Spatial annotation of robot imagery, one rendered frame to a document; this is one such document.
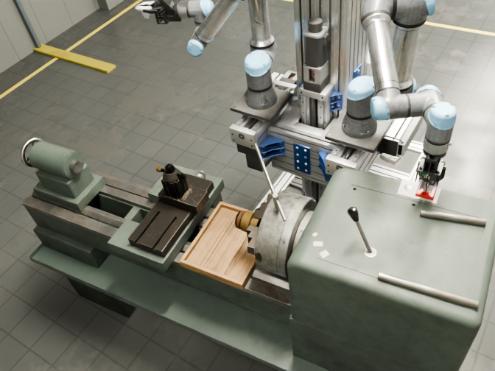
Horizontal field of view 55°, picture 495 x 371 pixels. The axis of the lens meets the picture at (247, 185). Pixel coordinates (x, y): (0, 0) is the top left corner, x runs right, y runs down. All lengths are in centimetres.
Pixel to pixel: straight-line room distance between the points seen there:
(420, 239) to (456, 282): 17
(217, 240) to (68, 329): 138
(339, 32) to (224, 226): 96
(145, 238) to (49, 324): 132
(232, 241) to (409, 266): 83
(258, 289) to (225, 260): 19
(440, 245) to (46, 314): 244
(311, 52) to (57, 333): 219
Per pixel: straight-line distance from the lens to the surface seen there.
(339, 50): 216
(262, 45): 227
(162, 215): 216
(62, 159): 236
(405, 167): 336
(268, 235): 170
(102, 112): 462
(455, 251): 164
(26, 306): 342
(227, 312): 231
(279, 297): 194
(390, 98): 156
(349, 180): 178
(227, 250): 207
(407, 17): 179
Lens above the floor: 254
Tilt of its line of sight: 46 degrees down
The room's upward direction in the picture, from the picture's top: 10 degrees counter-clockwise
